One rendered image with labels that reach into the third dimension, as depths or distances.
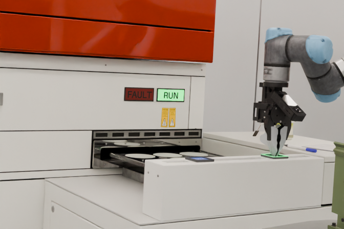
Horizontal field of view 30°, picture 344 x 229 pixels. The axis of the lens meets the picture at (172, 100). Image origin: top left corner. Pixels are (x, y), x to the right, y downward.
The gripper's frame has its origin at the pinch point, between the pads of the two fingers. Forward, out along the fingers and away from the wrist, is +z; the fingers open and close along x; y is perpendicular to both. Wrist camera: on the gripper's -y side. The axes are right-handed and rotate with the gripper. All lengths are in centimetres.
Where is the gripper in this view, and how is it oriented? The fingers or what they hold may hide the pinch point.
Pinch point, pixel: (276, 153)
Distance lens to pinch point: 185.0
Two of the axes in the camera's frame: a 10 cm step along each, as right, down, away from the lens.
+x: -8.4, -0.2, -5.4
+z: -0.5, 10.0, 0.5
